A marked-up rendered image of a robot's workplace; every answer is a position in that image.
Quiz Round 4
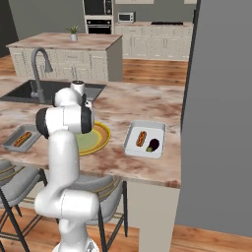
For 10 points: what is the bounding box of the black sink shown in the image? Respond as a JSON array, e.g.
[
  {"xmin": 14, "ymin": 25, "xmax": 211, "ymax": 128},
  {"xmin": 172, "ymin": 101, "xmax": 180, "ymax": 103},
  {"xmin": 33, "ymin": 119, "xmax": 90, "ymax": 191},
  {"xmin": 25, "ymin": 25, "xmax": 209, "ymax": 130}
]
[{"xmin": 0, "ymin": 79, "xmax": 107, "ymax": 106}]

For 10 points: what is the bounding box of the large yellow green plate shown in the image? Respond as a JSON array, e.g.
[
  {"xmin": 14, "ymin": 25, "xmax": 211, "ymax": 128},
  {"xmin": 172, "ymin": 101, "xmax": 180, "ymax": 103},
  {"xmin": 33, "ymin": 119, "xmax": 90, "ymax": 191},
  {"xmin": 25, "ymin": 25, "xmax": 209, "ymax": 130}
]
[{"xmin": 73, "ymin": 121, "xmax": 111, "ymax": 158}]

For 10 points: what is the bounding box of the white microwave oven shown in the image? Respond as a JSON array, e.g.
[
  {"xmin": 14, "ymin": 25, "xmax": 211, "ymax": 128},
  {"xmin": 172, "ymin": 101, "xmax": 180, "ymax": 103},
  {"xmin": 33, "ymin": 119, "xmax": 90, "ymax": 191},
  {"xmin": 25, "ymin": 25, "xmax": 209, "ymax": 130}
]
[{"xmin": 117, "ymin": 11, "xmax": 136, "ymax": 24}]

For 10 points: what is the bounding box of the black wall oven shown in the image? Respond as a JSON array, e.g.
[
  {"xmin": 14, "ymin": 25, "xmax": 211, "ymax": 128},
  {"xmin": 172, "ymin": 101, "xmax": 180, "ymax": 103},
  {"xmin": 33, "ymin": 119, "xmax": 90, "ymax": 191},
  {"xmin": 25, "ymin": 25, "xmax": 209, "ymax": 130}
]
[{"xmin": 84, "ymin": 15, "xmax": 114, "ymax": 35}]

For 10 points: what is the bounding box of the cream wall cupboard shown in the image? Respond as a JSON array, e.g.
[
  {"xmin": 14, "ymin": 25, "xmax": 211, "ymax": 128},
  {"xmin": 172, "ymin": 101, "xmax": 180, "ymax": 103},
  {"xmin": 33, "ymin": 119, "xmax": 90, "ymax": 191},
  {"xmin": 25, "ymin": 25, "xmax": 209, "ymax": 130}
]
[{"xmin": 114, "ymin": 0, "xmax": 156, "ymax": 5}]

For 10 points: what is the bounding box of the grey cushioned bar stool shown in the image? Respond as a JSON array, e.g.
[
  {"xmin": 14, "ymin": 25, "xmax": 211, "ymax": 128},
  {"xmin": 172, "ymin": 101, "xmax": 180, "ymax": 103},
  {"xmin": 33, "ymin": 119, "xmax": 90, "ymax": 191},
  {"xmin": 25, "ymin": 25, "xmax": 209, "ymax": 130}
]
[
  {"xmin": 57, "ymin": 173, "xmax": 129, "ymax": 252},
  {"xmin": 0, "ymin": 159, "xmax": 48, "ymax": 252}
]

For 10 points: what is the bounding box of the cream kitchen island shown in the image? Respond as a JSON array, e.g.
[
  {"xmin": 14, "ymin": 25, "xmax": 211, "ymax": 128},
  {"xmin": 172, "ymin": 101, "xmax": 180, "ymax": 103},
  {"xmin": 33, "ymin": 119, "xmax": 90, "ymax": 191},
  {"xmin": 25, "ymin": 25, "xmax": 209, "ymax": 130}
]
[{"xmin": 6, "ymin": 31, "xmax": 124, "ymax": 83}]

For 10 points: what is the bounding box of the dark purple eggplant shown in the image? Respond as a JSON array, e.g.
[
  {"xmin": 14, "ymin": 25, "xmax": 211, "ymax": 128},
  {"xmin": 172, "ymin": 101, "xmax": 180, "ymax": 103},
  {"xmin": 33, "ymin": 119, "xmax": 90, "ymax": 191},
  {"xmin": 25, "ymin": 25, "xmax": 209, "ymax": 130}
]
[{"xmin": 145, "ymin": 138, "xmax": 160, "ymax": 153}]

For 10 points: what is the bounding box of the cream base cupboard run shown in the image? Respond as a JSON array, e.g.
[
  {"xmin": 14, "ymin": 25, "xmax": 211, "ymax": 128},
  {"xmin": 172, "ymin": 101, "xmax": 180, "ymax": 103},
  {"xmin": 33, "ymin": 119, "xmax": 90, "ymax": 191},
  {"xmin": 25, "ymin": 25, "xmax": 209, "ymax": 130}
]
[{"xmin": 113, "ymin": 21, "xmax": 195, "ymax": 62}]

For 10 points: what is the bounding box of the tall grey fridge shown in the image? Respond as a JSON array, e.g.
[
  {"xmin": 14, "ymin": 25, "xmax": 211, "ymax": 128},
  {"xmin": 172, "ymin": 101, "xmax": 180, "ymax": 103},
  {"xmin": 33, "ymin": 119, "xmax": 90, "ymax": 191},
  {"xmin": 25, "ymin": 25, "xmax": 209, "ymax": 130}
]
[{"xmin": 174, "ymin": 0, "xmax": 252, "ymax": 239}]

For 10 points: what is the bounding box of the cream counter base panel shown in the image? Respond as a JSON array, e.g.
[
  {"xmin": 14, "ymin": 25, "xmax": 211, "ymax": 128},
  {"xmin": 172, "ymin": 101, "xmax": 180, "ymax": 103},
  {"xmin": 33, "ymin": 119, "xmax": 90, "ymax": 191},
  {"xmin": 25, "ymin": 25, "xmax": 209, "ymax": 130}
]
[{"xmin": 126, "ymin": 179, "xmax": 181, "ymax": 252}]

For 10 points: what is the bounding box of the white tupperware container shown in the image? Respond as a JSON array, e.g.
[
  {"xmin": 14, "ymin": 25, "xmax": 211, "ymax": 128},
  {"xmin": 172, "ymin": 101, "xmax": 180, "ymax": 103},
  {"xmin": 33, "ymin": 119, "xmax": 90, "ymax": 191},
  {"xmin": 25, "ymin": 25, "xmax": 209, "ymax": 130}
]
[{"xmin": 122, "ymin": 119, "xmax": 167, "ymax": 159}]

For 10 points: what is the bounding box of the potted green plant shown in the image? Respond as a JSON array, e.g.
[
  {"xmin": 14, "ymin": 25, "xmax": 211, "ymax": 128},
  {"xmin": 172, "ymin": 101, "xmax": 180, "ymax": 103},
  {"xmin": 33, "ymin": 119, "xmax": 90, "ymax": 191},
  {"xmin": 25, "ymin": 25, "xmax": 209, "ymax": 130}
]
[{"xmin": 65, "ymin": 25, "xmax": 82, "ymax": 42}]

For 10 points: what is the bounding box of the black built-in upper oven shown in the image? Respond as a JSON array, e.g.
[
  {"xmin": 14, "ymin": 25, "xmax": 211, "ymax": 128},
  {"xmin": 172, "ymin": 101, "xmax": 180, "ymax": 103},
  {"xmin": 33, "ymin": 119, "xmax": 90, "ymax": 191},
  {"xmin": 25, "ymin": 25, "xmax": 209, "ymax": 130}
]
[{"xmin": 83, "ymin": 0, "xmax": 114, "ymax": 16}]

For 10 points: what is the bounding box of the black hob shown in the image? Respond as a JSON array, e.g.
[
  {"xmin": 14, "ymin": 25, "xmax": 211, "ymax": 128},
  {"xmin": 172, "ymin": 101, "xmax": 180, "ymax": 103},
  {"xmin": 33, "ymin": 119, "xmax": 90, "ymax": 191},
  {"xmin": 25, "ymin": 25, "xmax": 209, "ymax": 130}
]
[{"xmin": 151, "ymin": 21, "xmax": 185, "ymax": 27}]

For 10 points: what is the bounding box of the grey tap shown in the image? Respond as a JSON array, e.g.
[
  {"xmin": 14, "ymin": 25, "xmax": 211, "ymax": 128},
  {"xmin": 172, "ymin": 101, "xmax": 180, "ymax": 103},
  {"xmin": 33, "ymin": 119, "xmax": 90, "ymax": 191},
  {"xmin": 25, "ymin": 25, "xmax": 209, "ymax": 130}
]
[{"xmin": 30, "ymin": 47, "xmax": 54, "ymax": 104}]

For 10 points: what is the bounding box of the hot dog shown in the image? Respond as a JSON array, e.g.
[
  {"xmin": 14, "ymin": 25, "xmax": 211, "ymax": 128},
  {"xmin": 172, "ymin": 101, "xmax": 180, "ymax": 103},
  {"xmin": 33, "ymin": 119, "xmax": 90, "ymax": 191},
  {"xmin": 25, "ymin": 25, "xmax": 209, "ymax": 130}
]
[
  {"xmin": 135, "ymin": 130, "xmax": 148, "ymax": 148},
  {"xmin": 13, "ymin": 131, "xmax": 32, "ymax": 148}
]

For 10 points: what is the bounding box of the grey tupperware container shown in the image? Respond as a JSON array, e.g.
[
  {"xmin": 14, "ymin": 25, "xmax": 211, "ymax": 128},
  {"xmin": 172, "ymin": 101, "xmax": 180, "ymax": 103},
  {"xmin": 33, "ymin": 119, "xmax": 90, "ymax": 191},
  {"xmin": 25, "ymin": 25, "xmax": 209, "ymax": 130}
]
[{"xmin": 1, "ymin": 123, "xmax": 43, "ymax": 154}]

